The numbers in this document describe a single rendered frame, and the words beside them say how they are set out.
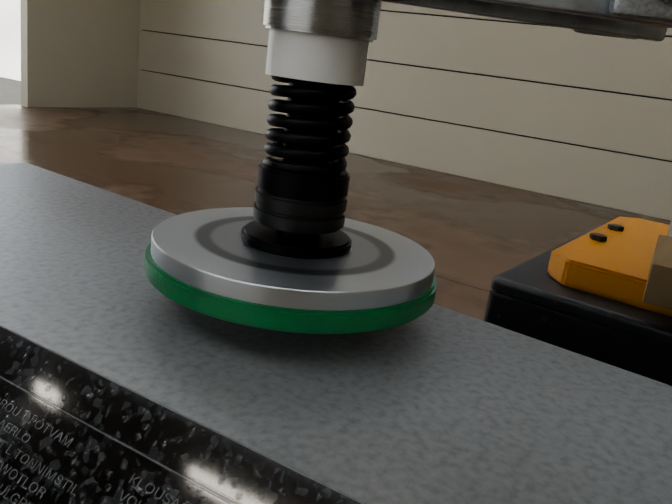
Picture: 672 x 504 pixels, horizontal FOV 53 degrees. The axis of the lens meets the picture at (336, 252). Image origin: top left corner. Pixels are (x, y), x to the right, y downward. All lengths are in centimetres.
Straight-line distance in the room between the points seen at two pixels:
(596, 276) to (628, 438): 58
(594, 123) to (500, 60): 106
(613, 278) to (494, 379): 55
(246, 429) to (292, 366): 8
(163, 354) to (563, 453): 25
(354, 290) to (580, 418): 16
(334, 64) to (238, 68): 790
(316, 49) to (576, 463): 30
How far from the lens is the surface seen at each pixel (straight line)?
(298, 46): 46
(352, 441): 38
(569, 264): 102
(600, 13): 43
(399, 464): 37
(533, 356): 53
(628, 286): 101
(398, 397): 43
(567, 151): 659
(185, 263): 44
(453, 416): 42
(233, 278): 42
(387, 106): 723
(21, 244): 67
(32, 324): 50
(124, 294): 55
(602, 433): 45
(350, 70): 47
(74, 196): 85
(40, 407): 44
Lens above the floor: 102
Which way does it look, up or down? 16 degrees down
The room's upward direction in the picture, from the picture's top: 7 degrees clockwise
